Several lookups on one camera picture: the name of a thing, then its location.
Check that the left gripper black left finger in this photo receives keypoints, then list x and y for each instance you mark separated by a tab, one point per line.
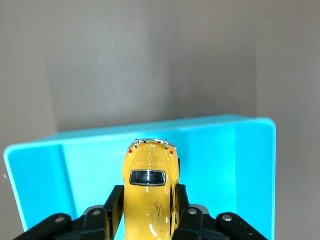
100	225

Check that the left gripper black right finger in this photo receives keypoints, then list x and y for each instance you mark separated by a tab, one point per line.
192	225

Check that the yellow beetle toy car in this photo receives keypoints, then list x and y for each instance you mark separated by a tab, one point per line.
147	200

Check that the turquoise plastic bin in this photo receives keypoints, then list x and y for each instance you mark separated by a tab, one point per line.
212	175

